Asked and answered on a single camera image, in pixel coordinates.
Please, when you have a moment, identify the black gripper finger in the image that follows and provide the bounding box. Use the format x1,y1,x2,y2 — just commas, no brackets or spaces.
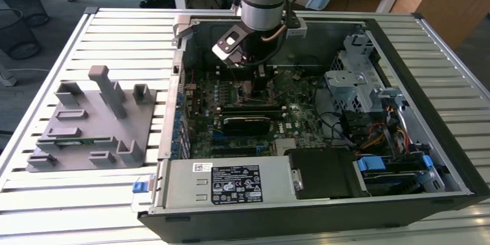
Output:
253,65,269,98

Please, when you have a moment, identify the thin metal locking lever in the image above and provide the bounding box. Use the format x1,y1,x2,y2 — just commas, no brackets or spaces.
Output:
229,67,242,85

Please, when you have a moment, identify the black CPU socket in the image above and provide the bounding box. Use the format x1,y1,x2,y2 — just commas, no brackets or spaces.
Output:
234,80,277,106

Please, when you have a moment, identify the black RAM slot bank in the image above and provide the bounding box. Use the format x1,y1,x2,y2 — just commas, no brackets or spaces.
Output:
218,105,287,119
217,65,279,75

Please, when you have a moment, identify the small black graphics card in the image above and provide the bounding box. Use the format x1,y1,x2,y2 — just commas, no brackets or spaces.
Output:
221,115,273,137

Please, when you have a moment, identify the green motherboard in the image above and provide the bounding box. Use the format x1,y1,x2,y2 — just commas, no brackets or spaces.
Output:
179,67,348,160

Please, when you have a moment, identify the silver metal drive cage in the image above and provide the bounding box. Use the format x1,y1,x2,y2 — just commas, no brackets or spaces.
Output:
324,34,408,114

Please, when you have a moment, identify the small silver heatsink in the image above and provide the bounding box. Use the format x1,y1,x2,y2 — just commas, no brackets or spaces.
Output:
274,138,297,154

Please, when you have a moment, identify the silver power supply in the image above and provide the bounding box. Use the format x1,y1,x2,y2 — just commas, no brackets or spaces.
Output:
150,155,299,209

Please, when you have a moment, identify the blue disk carrier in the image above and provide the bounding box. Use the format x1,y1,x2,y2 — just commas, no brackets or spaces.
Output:
356,155,388,176

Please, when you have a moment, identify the grey plastic parts rack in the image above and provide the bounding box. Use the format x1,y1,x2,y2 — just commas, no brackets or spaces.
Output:
24,65,158,173

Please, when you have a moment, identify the blue case latch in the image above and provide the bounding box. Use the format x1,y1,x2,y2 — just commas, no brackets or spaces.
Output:
131,181,150,194

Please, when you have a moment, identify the black open PC case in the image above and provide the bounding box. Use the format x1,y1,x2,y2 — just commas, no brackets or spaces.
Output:
137,12,490,244

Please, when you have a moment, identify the green RAM stick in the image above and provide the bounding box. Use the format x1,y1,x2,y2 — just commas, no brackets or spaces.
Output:
54,138,97,146

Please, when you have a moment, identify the blue plastic clip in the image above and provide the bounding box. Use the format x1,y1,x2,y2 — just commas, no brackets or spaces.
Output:
420,154,436,171

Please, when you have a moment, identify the wooden cabinet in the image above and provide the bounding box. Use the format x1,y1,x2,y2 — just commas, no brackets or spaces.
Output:
390,0,490,50

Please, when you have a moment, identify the black mesh waste bin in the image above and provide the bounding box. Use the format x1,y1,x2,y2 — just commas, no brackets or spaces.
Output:
0,17,42,60
0,0,51,26

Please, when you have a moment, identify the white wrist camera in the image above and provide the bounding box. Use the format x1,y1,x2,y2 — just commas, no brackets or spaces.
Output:
211,25,247,68

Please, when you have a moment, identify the small grey wrist camera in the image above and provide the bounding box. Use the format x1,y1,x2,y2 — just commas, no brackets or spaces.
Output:
286,17,310,39

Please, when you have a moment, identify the coloured wire bundle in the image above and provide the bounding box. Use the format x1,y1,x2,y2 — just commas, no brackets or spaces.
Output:
358,106,414,154

